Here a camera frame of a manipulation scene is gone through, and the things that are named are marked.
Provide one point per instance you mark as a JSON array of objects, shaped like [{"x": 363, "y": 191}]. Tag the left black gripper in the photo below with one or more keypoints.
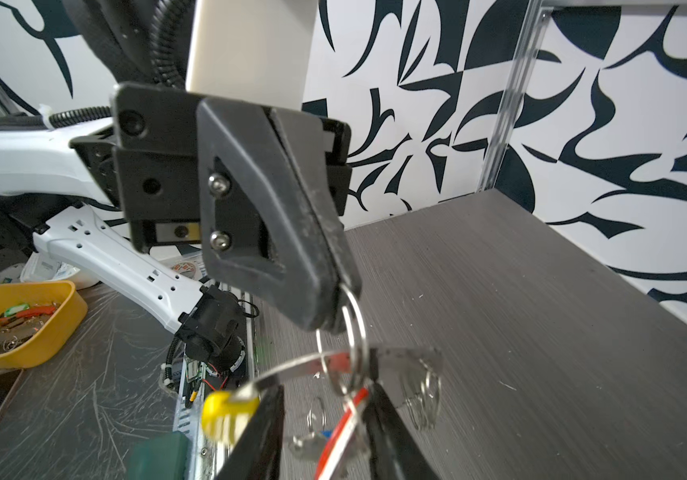
[{"x": 274, "y": 184}]

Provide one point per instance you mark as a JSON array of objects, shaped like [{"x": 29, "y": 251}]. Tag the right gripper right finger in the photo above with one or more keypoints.
[{"x": 394, "y": 453}]

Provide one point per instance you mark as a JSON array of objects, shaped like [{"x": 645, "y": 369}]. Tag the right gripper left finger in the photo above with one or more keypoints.
[{"x": 258, "y": 454}]

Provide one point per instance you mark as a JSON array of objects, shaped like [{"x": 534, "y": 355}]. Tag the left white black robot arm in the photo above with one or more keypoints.
[{"x": 49, "y": 201}]

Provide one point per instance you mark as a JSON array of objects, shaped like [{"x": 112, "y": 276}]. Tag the yellow tray with keys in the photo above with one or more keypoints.
[{"x": 36, "y": 321}]

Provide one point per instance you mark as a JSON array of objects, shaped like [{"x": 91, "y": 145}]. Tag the dark green pad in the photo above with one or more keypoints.
[{"x": 162, "y": 458}]

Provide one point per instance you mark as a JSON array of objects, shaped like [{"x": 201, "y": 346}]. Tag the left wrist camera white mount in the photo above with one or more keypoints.
[{"x": 252, "y": 50}]

